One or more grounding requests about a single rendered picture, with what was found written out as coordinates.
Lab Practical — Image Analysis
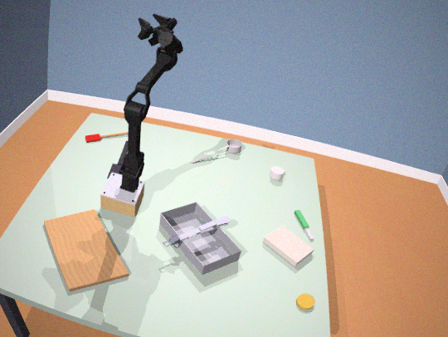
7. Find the yellow round disc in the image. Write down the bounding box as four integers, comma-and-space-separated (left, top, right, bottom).
296, 294, 314, 310

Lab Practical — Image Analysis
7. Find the white measuring scoop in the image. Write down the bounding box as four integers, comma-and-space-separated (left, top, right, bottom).
191, 139, 241, 164

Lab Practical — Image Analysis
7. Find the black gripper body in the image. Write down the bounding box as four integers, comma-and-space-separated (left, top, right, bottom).
138, 18, 178, 40

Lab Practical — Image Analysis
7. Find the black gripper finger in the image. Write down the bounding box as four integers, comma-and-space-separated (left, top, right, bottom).
153, 14, 171, 26
139, 18, 151, 30

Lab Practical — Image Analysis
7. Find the white short cylinder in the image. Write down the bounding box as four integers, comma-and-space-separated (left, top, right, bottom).
270, 166, 285, 180

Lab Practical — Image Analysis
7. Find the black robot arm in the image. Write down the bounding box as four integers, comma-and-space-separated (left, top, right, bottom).
119, 32, 183, 193

